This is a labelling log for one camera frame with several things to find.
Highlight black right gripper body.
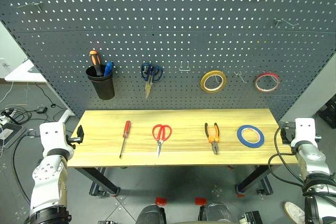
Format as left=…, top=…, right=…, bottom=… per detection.
left=284, top=122, right=296, bottom=146

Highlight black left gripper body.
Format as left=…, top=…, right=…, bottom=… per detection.
left=65, top=134, right=79, bottom=150

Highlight grey pegboard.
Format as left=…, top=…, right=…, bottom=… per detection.
left=0, top=0, right=336, bottom=119

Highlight blue tape roll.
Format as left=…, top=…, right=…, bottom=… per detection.
left=236, top=125, right=265, bottom=148

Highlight black box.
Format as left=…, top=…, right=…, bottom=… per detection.
left=316, top=98, right=336, bottom=130

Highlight black table leg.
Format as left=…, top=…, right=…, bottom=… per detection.
left=75, top=166, right=121, bottom=198
left=235, top=165, right=274, bottom=198

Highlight black plastic holder cup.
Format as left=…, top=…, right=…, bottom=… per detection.
left=86, top=64, right=116, bottom=101

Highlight thin red tape roll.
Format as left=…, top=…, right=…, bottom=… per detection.
left=254, top=72, right=280, bottom=94

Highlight grey flat floor device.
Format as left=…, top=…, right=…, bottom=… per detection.
left=0, top=123, right=27, bottom=149

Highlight orange and black pliers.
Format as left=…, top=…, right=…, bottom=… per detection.
left=204, top=122, right=221, bottom=156

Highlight white power strip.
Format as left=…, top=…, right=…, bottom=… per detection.
left=0, top=113, right=13, bottom=126

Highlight white round disc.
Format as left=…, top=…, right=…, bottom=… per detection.
left=282, top=201, right=307, bottom=222

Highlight metal pegboard hook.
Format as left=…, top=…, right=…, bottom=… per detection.
left=17, top=1, right=44, bottom=13
left=233, top=70, right=248, bottom=83
left=274, top=18, right=300, bottom=28

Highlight orange and black screwdriver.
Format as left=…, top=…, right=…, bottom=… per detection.
left=89, top=50, right=104, bottom=77

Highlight white desk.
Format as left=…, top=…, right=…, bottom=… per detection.
left=0, top=57, right=76, bottom=130

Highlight black and white device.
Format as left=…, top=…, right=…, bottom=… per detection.
left=240, top=210, right=263, bottom=224

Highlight yellow tape roll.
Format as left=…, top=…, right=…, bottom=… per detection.
left=200, top=70, right=227, bottom=94

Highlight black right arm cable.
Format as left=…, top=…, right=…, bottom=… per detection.
left=267, top=126, right=336, bottom=201

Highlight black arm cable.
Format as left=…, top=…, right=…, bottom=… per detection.
left=267, top=126, right=336, bottom=201
left=12, top=128, right=40, bottom=206

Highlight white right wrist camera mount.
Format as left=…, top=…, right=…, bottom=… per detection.
left=290, top=118, right=322, bottom=150

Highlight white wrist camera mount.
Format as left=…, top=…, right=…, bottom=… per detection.
left=290, top=118, right=322, bottom=150
left=39, top=122, right=75, bottom=158

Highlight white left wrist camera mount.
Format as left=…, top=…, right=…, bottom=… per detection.
left=39, top=122, right=75, bottom=158

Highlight red handled screwdriver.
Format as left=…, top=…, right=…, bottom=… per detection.
left=119, top=120, right=132, bottom=159

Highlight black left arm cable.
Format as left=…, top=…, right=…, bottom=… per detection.
left=12, top=128, right=40, bottom=206

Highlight blue handled screwdriver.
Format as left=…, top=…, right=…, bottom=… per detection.
left=103, top=61, right=115, bottom=77

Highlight red handled scissors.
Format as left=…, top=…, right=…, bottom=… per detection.
left=152, top=124, right=173, bottom=158

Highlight blue handled scissors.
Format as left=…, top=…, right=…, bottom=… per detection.
left=141, top=62, right=164, bottom=99

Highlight wire loop pegboard hook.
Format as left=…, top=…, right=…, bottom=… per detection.
left=178, top=60, right=192, bottom=72

